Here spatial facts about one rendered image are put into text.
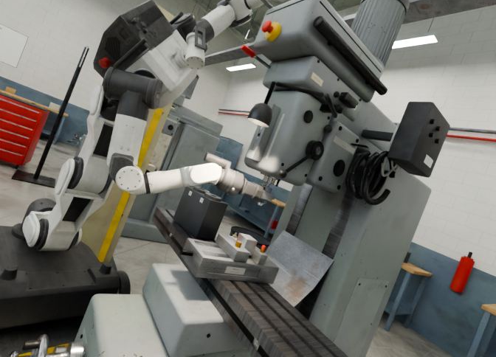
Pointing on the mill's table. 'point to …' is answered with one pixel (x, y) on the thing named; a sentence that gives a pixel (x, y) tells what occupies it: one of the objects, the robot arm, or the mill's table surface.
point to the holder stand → (200, 212)
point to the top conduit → (348, 54)
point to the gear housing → (311, 80)
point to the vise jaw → (240, 254)
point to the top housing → (316, 40)
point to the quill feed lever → (315, 147)
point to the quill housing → (291, 136)
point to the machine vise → (259, 271)
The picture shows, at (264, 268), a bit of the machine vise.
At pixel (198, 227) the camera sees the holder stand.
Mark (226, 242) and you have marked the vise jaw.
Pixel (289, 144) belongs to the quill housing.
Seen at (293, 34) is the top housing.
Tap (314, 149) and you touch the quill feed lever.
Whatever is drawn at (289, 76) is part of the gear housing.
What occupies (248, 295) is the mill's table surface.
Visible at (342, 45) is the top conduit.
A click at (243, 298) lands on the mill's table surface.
